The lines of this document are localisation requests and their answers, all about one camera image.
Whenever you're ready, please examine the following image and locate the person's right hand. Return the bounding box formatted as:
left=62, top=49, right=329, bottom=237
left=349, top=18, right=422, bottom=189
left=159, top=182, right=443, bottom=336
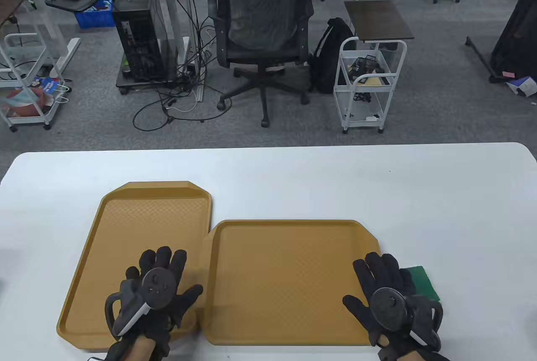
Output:
left=342, top=252, right=443, bottom=353

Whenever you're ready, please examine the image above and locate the person's left hand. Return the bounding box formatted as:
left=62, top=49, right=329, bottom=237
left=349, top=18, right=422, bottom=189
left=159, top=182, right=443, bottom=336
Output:
left=105, top=246, right=204, bottom=357

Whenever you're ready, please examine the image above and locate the person's right forearm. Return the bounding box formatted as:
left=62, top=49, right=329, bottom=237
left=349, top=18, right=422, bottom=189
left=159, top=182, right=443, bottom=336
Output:
left=377, top=335, right=451, bottom=361

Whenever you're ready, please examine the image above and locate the person's left forearm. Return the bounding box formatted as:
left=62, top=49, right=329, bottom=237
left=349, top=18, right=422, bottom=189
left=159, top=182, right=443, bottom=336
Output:
left=106, top=333, right=170, bottom=361

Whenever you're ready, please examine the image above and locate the green scouring sponge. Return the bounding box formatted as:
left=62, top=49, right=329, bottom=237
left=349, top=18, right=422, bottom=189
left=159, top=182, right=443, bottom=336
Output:
left=400, top=266, right=441, bottom=304

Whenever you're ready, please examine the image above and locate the black glove-mounted tracker controller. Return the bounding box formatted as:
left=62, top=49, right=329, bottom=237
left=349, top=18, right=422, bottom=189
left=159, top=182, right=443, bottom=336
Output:
left=369, top=287, right=443, bottom=351
left=104, top=268, right=180, bottom=341

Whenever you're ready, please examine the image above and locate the brown plastic tray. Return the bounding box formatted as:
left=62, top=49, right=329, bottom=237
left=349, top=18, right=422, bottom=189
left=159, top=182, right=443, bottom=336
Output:
left=57, top=181, right=213, bottom=352
left=203, top=220, right=382, bottom=346

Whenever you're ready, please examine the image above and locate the black wheeled tower stand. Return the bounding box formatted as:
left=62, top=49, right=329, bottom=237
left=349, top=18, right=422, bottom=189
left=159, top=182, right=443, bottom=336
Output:
left=116, top=68, right=198, bottom=95

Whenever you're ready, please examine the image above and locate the blue and white paper bag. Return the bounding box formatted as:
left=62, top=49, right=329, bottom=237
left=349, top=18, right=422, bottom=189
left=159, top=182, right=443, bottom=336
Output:
left=33, top=77, right=70, bottom=104

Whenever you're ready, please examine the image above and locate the black backpack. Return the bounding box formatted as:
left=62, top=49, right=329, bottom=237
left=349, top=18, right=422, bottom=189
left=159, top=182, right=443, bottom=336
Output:
left=309, top=17, right=358, bottom=94

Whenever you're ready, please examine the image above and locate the black computer tower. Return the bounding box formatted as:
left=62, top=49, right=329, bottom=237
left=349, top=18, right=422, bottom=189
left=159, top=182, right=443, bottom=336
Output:
left=112, top=0, right=167, bottom=83

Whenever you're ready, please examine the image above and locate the white rolling cart with bags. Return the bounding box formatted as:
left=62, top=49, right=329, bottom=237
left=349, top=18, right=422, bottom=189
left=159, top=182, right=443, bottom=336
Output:
left=0, top=33, right=70, bottom=132

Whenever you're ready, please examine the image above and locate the blue and white box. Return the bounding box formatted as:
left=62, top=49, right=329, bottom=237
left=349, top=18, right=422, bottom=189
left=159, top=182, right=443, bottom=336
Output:
left=505, top=76, right=537, bottom=98

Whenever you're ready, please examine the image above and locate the small dark brown side table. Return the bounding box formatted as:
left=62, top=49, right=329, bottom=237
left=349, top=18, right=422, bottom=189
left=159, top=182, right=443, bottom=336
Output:
left=344, top=0, right=415, bottom=52

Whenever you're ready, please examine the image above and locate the blue plastic crate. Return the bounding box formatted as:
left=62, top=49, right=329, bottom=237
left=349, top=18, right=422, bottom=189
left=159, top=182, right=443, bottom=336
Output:
left=74, top=0, right=117, bottom=29

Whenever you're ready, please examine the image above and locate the black mesh office chair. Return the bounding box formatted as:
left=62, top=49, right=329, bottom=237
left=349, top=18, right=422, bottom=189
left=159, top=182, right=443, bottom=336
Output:
left=207, top=0, right=315, bottom=128

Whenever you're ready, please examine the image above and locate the black fabric stand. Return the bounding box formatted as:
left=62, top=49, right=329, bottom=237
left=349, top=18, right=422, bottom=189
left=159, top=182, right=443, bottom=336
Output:
left=465, top=0, right=537, bottom=84

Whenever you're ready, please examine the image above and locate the dark brown table top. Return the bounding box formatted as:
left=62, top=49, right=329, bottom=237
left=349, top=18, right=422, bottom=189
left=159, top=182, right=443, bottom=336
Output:
left=0, top=0, right=26, bottom=27

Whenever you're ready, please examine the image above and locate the tangle of black and white cables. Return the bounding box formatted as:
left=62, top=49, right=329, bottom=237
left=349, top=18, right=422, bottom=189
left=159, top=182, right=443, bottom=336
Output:
left=133, top=0, right=232, bottom=131

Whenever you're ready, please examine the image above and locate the white rolling wire cart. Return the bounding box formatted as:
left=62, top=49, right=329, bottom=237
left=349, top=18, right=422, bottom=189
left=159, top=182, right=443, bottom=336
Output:
left=333, top=38, right=408, bottom=134

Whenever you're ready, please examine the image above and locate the white desk frame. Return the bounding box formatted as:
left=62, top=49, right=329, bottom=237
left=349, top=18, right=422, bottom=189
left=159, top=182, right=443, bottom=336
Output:
left=40, top=0, right=407, bottom=104

